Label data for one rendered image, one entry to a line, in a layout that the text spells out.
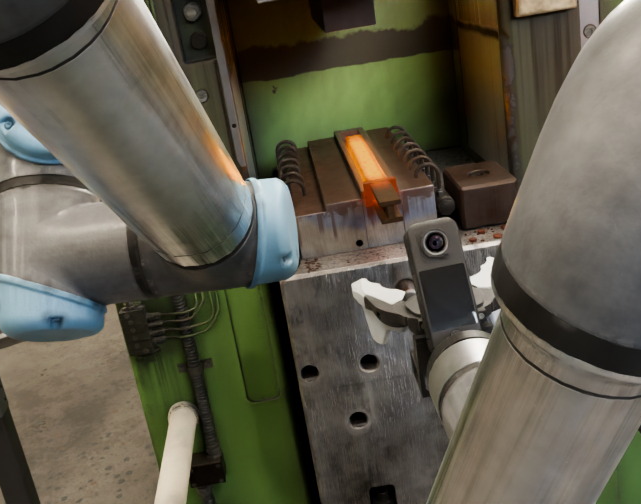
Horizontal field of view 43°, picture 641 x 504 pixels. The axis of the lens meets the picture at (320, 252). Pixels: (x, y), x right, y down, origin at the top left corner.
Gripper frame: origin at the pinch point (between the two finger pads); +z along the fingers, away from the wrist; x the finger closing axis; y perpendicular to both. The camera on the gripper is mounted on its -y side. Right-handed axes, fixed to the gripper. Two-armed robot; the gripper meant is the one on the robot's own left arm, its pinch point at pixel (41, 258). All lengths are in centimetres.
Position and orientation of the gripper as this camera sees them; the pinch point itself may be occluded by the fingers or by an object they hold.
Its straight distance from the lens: 94.1
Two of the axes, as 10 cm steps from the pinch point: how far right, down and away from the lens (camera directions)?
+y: -3.8, -9.2, 1.2
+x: -8.6, 3.0, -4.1
